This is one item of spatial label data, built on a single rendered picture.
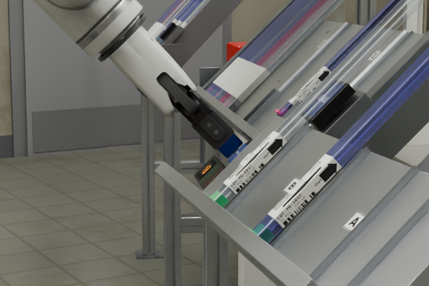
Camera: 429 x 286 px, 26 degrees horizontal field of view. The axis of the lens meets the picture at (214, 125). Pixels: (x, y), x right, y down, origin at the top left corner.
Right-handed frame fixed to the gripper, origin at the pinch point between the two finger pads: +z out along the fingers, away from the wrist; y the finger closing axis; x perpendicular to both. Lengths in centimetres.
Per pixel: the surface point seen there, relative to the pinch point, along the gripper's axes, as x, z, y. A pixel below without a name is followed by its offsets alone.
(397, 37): 21.4, 5.1, 9.9
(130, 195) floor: -46, 58, -287
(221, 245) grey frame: -13, 27, -49
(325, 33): 20.3, 5.4, -16.9
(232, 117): 2.9, 3.2, -11.6
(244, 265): -16, 44, -83
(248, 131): 2.8, 3.2, 0.1
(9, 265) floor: -78, 26, -192
